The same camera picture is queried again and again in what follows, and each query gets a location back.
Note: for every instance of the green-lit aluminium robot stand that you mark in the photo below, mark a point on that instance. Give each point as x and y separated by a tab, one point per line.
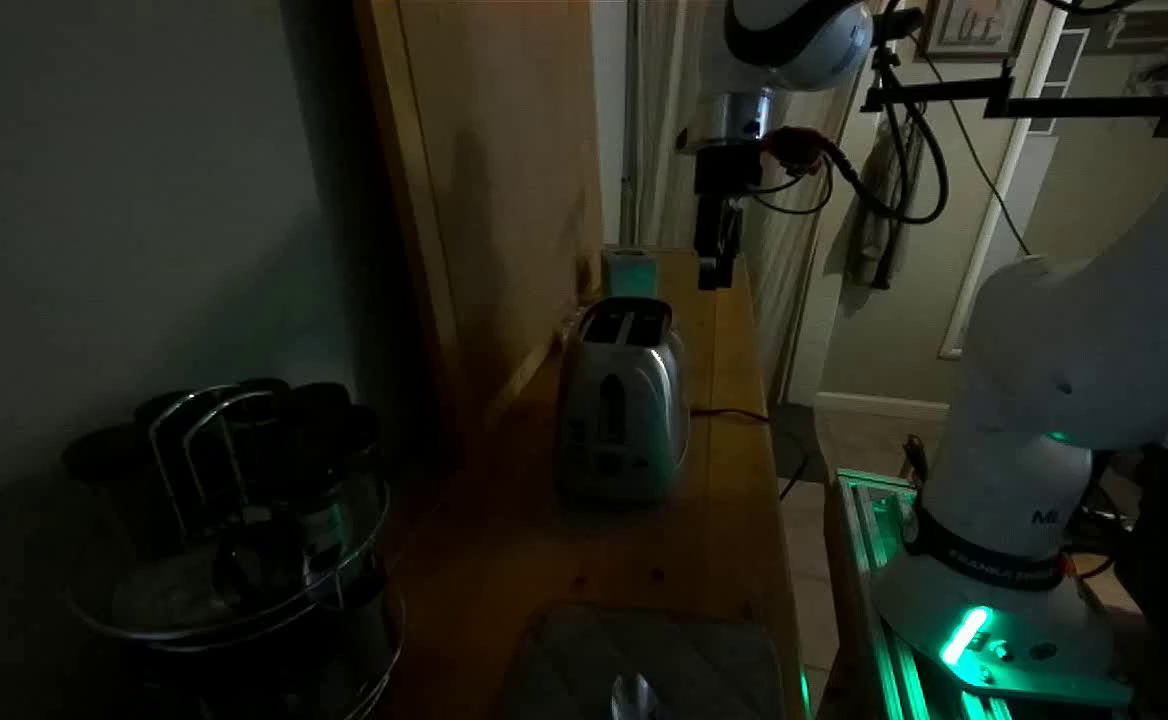
876	535

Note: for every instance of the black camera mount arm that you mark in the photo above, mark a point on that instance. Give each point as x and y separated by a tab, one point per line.
1009	97

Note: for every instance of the teal small box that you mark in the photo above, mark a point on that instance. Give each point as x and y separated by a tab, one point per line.
633	274

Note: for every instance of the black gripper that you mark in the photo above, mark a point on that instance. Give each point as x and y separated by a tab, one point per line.
727	187

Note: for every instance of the dark hanging bag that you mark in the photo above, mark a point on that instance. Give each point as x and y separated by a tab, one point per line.
876	215

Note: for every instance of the framed wall picture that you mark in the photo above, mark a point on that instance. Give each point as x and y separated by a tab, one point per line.
975	25

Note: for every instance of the tall wooden panel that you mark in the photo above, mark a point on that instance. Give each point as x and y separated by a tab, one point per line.
504	200

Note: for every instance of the white door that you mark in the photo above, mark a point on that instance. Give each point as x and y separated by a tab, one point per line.
1009	226

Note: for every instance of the silver two-slot toaster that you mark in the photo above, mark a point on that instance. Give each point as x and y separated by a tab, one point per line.
623	413

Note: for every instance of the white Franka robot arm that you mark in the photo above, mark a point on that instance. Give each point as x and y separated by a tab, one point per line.
1079	346

